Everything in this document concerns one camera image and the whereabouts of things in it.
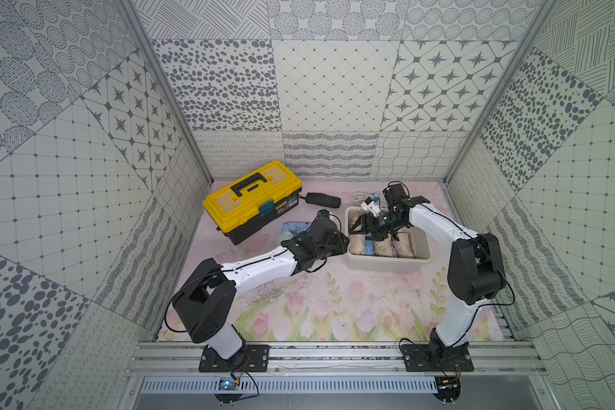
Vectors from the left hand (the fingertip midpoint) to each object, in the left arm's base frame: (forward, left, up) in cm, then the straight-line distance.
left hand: (349, 236), depth 83 cm
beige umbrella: (+4, -22, -12) cm, 25 cm away
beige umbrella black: (0, -13, -7) cm, 15 cm away
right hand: (+3, -4, -4) cm, 6 cm away
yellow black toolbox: (+13, +34, +1) cm, 37 cm away
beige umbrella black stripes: (-1, -3, -2) cm, 4 cm away
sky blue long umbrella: (0, -7, -6) cm, 9 cm away
